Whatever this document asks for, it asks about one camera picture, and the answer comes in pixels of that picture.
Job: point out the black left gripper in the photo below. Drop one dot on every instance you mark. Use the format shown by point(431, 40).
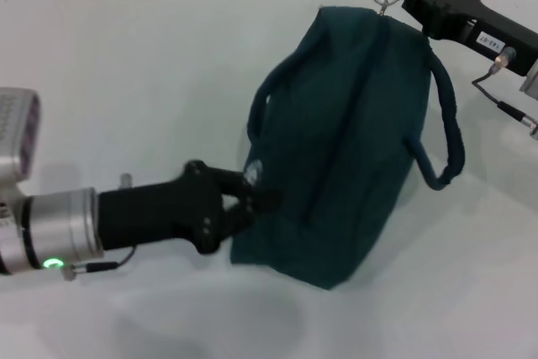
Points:
point(168, 216)

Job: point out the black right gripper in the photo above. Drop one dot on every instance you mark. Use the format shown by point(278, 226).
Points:
point(475, 18)

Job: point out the dark teal insulated lunch bag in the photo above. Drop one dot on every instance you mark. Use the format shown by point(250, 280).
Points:
point(336, 144)

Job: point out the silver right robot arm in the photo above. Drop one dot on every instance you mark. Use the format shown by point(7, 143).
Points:
point(531, 79)

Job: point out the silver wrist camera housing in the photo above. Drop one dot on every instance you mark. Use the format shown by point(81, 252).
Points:
point(19, 136)

